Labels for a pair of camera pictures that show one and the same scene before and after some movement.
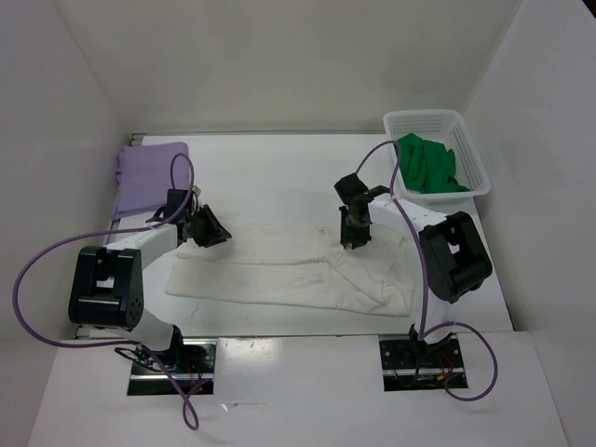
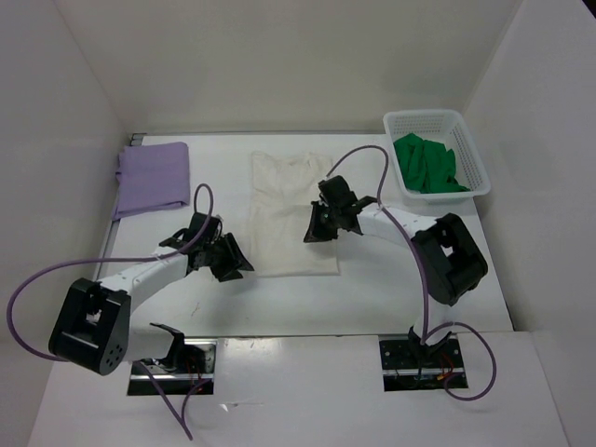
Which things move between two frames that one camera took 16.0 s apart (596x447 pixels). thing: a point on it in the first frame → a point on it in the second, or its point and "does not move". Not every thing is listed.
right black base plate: x=408 y=367 does not move
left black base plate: x=196 y=366 does not move
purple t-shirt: x=144 y=175 does not move
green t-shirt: x=427 y=167 does not move
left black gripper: x=200 y=226 → x=223 y=256
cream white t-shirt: x=298 y=265 → x=282 y=193
